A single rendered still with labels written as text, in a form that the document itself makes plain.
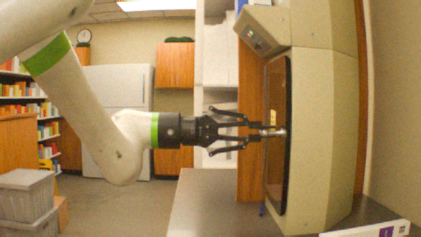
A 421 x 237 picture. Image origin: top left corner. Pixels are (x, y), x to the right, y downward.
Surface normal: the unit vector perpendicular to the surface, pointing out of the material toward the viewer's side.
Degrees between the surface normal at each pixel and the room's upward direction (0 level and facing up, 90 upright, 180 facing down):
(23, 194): 95
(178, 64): 90
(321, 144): 90
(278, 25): 90
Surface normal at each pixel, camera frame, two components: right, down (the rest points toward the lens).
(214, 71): -0.45, 0.13
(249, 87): 0.03, 0.05
